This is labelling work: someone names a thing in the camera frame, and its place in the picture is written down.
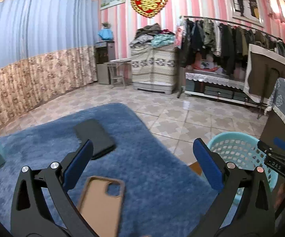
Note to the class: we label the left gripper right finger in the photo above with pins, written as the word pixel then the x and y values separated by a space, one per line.
pixel 243 206

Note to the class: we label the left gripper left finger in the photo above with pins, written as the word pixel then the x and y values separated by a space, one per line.
pixel 30 215

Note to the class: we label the sofa with blue cover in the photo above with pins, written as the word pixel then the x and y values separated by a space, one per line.
pixel 275 125

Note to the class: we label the light blue plastic basket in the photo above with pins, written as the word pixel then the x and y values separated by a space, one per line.
pixel 235 147

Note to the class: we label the brown phone case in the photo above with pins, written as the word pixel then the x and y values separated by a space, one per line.
pixel 100 204

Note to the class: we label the blue fluffy rug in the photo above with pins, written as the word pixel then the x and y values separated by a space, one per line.
pixel 163 196

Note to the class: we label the low tv bench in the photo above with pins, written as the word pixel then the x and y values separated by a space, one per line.
pixel 217 87

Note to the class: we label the black notebook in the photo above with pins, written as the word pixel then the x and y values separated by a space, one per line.
pixel 92 130

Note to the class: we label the brown armchair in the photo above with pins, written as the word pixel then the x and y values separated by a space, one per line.
pixel 263 69

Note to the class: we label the clothes rack with garments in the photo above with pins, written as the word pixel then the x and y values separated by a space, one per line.
pixel 227 41

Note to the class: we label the cloth covered cabinet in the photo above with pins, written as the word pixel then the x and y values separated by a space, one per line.
pixel 154 69

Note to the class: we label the small metal table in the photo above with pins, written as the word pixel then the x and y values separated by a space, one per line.
pixel 116 70

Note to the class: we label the framed wedding photo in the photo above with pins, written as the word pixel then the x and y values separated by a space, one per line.
pixel 248 11

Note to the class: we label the blue floral curtain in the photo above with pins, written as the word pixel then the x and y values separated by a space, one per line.
pixel 47 48

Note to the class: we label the water dispenser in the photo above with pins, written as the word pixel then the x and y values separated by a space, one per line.
pixel 104 52

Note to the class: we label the pile of clothes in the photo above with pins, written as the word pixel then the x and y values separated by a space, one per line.
pixel 152 35

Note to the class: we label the blue cloth on dispenser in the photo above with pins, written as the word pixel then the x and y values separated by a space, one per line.
pixel 106 34

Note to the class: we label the red gold heart decoration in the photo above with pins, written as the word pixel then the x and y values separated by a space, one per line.
pixel 148 8

